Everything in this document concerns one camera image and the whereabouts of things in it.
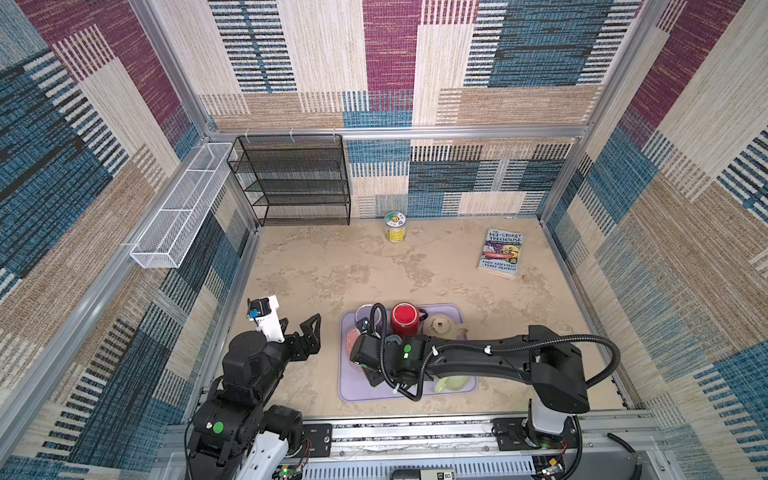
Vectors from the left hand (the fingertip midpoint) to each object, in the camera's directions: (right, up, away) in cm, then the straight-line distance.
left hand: (304, 314), depth 67 cm
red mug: (+23, -4, +17) cm, 30 cm away
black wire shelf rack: (-15, +39, +42) cm, 59 cm away
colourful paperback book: (+59, +13, +41) cm, 72 cm away
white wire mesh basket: (-33, +17, +4) cm, 38 cm away
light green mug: (+35, -20, +10) cm, 41 cm away
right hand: (+16, -16, +12) cm, 25 cm away
